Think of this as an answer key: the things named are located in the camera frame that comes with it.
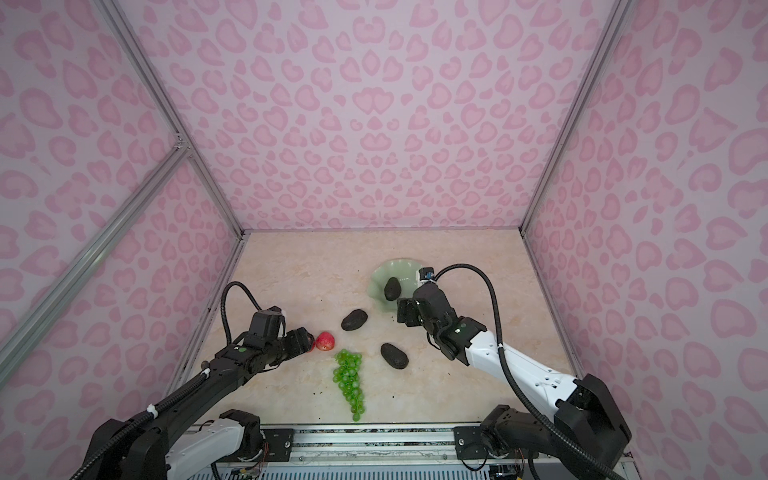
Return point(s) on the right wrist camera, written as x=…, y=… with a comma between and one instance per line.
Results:
x=426, y=274

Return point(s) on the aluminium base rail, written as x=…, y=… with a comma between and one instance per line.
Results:
x=225, y=449

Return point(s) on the red apple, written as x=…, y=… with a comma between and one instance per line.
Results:
x=325, y=341

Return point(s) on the aluminium frame diagonal bar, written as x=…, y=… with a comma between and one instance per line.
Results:
x=38, y=321

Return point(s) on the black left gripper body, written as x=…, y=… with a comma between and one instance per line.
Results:
x=275, y=349

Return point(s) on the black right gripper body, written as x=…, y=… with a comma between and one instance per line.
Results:
x=430, y=326

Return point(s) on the dark avocado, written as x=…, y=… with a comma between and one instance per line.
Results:
x=392, y=289
x=394, y=357
x=354, y=320

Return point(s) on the green grape bunch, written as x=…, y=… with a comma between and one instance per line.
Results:
x=347, y=378

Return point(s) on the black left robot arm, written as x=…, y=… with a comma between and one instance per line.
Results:
x=137, y=448

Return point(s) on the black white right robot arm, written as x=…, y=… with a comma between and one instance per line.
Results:
x=574, y=420

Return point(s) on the light green scalloped fruit bowl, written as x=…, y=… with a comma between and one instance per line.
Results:
x=406, y=270

